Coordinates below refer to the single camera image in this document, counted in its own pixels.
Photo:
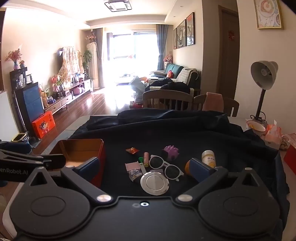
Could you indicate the grey desk lamp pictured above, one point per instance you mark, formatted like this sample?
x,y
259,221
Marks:
x,y
266,74

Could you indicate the orange white tissue pack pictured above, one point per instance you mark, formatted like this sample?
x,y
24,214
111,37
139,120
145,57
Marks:
x,y
272,136

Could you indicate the red carton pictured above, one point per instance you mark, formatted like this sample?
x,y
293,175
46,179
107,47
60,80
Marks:
x,y
291,157

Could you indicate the coffee table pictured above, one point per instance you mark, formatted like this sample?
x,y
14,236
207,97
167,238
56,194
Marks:
x,y
126,80

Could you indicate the green potted plant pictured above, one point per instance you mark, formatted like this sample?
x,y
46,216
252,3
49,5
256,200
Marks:
x,y
87,59

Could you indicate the pink flower vase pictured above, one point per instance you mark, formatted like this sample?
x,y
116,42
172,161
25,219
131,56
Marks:
x,y
14,58

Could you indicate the red tin box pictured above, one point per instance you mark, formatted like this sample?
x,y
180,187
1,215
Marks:
x,y
81,148

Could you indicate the brown wooden chair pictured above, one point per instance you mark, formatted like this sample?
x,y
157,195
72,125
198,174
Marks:
x,y
231,105

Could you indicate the white sofa blanket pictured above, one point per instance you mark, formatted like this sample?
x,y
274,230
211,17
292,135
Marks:
x,y
188,74

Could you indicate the white standing air conditioner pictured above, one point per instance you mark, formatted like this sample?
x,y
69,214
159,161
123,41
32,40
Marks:
x,y
91,67

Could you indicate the printed cloth covered tv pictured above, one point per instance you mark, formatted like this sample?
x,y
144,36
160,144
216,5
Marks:
x,y
69,62

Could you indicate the pink lip balm tube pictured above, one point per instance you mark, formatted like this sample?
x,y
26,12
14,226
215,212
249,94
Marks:
x,y
146,157

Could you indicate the red door ornament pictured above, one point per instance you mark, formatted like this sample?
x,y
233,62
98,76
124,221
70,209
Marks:
x,y
231,35

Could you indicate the black blue water dispenser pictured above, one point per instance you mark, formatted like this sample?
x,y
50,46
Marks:
x,y
27,99

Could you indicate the brown door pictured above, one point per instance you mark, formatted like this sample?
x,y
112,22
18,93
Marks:
x,y
227,60

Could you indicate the purple sheep toy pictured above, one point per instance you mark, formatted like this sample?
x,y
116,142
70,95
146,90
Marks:
x,y
170,151

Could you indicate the white yellow-label bottle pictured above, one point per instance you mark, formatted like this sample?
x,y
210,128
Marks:
x,y
208,158

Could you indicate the pink ridged tray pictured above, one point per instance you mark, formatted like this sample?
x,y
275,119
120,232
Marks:
x,y
131,166

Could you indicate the dark wooden chair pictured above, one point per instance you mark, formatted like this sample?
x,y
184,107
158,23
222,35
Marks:
x,y
167,98

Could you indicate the silver nail clipper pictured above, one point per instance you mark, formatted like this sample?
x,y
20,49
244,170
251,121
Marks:
x,y
143,168

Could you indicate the wooden tv cabinet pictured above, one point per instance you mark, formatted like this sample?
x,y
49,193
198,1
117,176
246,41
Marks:
x,y
69,92

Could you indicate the round silver metal lid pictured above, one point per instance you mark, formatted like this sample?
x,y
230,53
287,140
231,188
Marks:
x,y
155,183

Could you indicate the black jacket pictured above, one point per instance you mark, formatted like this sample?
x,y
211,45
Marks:
x,y
171,87

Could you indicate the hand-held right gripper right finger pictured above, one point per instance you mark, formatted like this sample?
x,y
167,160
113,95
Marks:
x,y
200,170

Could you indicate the large dark framed picture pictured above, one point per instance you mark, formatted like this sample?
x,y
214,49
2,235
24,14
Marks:
x,y
190,29

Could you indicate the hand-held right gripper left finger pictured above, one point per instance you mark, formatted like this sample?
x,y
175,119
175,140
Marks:
x,y
89,165

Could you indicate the orange fruit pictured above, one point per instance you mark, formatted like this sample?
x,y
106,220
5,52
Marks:
x,y
187,168

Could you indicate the grey curtain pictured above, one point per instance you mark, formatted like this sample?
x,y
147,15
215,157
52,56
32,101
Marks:
x,y
161,46
100,58

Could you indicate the dark navy cloth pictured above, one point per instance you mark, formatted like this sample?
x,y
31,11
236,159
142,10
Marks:
x,y
208,139

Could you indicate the green plastic pawn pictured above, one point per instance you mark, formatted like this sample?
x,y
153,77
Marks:
x,y
140,159

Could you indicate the red wrapped candy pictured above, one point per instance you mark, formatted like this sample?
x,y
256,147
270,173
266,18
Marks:
x,y
133,150

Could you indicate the orange gift box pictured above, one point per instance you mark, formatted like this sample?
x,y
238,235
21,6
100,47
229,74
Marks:
x,y
44,124

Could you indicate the red haired doll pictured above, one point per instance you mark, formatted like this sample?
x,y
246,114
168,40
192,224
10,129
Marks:
x,y
170,73

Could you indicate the yellow rimmed bin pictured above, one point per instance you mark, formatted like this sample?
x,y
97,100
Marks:
x,y
20,138

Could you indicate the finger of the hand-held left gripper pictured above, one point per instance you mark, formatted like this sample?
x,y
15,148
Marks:
x,y
55,161
18,147

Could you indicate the white patterned mug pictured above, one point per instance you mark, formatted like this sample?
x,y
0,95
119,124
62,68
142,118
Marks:
x,y
255,128

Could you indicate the white cabinet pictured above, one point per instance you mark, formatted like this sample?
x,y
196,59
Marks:
x,y
8,115

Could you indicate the square ceiling lamp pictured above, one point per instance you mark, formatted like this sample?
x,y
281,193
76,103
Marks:
x,y
118,5

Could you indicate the dark green sofa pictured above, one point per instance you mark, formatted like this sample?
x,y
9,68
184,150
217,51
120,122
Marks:
x,y
177,69

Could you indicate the white round sunglasses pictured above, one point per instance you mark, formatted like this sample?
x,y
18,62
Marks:
x,y
172,172

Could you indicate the small dark blue-label bottle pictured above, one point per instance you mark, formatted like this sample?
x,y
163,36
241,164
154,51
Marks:
x,y
136,175

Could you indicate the gold framed picture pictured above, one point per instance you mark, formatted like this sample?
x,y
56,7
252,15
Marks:
x,y
268,14

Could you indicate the pink cloth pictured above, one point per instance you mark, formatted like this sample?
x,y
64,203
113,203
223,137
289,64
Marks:
x,y
212,102

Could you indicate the pink plush toy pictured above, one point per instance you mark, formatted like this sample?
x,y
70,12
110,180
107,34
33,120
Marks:
x,y
168,58

